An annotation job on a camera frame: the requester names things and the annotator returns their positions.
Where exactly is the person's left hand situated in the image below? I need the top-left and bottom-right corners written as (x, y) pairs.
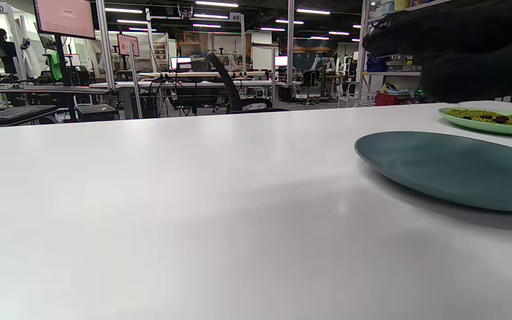
top-left (362, 0), bottom-right (512, 106)

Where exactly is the light green plate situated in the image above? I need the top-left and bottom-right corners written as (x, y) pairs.
top-left (437, 107), bottom-right (512, 136)

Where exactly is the cluster of dark red cranberries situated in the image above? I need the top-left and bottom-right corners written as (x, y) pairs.
top-left (460, 115), bottom-right (512, 126)

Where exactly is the teal plate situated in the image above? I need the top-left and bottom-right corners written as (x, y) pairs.
top-left (355, 131), bottom-right (512, 212)

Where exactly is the pile of green beans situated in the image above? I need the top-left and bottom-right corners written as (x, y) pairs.
top-left (446, 109), bottom-right (512, 128)

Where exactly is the metal shelf rack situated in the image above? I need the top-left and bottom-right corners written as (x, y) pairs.
top-left (357, 0), bottom-right (423, 107)

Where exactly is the black office chair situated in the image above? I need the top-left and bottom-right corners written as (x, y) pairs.
top-left (205, 52), bottom-right (290, 114)

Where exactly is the small pink screen monitor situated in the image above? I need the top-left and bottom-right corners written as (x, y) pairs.
top-left (117, 33), bottom-right (140, 57)

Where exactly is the large pink screen monitor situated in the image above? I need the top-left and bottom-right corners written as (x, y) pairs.
top-left (33, 0), bottom-right (96, 40)

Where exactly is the bright green object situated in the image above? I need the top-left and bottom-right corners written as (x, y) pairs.
top-left (45, 52), bottom-right (64, 81)

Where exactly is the black keyboard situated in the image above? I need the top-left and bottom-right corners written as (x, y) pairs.
top-left (0, 105), bottom-right (58, 127)

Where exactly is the white desk frame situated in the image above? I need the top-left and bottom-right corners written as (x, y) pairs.
top-left (89, 71), bottom-right (303, 120)

